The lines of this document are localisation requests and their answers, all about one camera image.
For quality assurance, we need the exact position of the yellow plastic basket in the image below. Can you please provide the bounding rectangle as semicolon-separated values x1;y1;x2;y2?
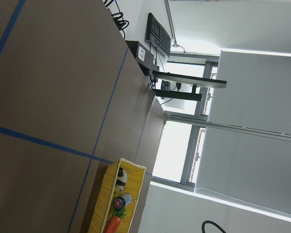
88;158;146;233

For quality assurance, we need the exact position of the black mini computer box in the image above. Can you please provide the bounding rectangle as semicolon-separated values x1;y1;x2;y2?
125;40;159;71

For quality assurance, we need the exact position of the panda figurine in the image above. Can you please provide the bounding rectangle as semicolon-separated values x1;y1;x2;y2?
115;167;128;192

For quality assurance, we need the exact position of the black keyboard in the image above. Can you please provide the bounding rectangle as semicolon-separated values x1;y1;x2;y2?
145;13;171;57

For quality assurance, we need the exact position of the small labelled can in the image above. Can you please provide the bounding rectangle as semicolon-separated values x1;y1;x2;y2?
113;193;133;211

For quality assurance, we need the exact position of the toy carrot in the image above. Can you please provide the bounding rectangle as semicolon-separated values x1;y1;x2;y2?
104;209;126;233

